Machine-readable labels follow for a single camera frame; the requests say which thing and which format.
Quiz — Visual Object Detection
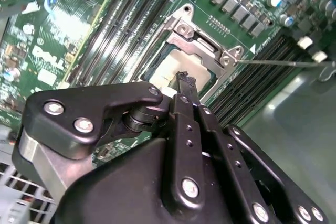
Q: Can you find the metal socket cover frame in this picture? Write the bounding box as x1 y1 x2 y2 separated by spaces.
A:
141 31 228 99

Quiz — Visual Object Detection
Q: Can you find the CPU with silver top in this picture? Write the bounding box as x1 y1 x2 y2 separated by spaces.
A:
143 49 218 95

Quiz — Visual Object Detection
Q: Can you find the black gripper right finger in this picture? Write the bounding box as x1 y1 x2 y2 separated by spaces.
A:
183 73 329 224

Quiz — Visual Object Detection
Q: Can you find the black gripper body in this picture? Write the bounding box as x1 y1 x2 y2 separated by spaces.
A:
55 136 251 224

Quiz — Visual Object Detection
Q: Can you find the thin metal locking lever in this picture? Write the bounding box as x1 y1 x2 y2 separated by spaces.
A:
234 59 336 68

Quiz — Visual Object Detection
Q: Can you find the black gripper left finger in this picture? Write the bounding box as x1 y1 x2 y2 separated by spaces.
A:
12 71 208 208

